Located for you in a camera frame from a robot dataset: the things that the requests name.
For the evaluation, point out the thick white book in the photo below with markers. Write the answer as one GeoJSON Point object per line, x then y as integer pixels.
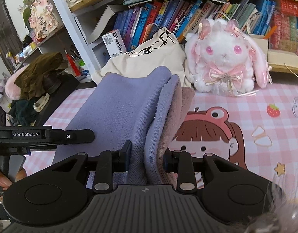
{"type": "Point", "coordinates": [103, 24]}

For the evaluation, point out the cream canvas tote bag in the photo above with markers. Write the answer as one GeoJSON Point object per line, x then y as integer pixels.
{"type": "Point", "coordinates": [144, 63]}

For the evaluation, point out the dark green cloth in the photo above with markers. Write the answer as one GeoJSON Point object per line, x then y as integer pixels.
{"type": "Point", "coordinates": [23, 111]}

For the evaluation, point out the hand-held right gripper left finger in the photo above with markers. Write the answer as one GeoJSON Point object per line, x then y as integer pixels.
{"type": "Point", "coordinates": [126, 156]}

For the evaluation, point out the red tassel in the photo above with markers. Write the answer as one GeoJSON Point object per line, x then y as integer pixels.
{"type": "Point", "coordinates": [72, 64]}

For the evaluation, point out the white wristwatch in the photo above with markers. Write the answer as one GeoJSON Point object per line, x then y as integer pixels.
{"type": "Point", "coordinates": [41, 104]}

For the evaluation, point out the white and wooden bookshelf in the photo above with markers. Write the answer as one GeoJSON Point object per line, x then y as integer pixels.
{"type": "Point", "coordinates": [66, 24]}

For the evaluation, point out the white bottle with green cap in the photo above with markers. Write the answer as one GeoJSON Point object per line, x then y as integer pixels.
{"type": "Point", "coordinates": [82, 69]}

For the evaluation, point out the olive green cloth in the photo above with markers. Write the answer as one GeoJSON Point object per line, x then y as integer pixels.
{"type": "Point", "coordinates": [39, 70]}

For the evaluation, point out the red book set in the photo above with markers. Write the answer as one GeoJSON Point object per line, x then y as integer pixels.
{"type": "Point", "coordinates": [287, 21]}

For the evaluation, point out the long white box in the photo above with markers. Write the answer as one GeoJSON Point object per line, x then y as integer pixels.
{"type": "Point", "coordinates": [283, 58]}

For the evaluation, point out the white side shelf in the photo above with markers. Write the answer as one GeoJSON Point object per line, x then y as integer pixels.
{"type": "Point", "coordinates": [42, 43]}

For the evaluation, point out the pink flower decoration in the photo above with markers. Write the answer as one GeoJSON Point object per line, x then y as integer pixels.
{"type": "Point", "coordinates": [41, 17]}

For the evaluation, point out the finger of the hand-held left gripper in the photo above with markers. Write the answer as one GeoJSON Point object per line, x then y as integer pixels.
{"type": "Point", "coordinates": [73, 136]}

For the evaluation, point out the purple and mauve knit sweater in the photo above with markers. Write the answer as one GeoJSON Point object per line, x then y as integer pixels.
{"type": "Point", "coordinates": [115, 106]}

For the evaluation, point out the pink checked cartoon desk mat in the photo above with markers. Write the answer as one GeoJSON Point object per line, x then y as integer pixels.
{"type": "Point", "coordinates": [260, 116]}

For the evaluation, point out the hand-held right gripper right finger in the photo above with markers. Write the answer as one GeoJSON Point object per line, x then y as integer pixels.
{"type": "Point", "coordinates": [185, 165]}

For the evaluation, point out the white product box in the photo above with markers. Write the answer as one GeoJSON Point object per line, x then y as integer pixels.
{"type": "Point", "coordinates": [115, 43]}

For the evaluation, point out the row of colourful books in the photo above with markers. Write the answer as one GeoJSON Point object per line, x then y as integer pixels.
{"type": "Point", "coordinates": [151, 19]}

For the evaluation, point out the white pen box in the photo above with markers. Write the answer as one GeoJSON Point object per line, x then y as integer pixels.
{"type": "Point", "coordinates": [260, 41]}

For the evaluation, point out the person's left hand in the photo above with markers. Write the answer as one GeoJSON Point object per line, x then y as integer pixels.
{"type": "Point", "coordinates": [2, 180]}

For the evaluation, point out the white and pink bunny plush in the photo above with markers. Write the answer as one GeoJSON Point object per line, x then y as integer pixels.
{"type": "Point", "coordinates": [224, 60]}

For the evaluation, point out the pink plush cushion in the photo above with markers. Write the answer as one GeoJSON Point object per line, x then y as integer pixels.
{"type": "Point", "coordinates": [9, 86]}

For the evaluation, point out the fluffy grey sleeve cuff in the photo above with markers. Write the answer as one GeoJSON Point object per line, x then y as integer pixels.
{"type": "Point", "coordinates": [282, 211]}

